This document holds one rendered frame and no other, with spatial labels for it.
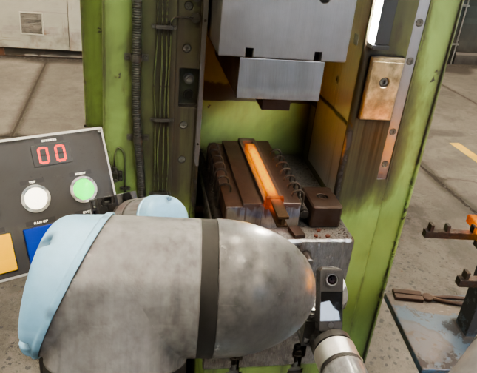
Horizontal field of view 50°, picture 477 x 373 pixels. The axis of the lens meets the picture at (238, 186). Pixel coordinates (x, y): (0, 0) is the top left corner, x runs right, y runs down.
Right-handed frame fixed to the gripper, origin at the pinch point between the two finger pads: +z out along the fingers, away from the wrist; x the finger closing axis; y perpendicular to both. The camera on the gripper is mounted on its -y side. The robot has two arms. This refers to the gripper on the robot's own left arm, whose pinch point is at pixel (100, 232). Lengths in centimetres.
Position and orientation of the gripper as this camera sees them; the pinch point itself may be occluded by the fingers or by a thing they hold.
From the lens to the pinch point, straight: 112.0
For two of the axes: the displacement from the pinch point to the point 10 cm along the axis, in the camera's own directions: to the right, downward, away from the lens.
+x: -8.3, 1.9, -5.3
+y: -2.0, -9.8, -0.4
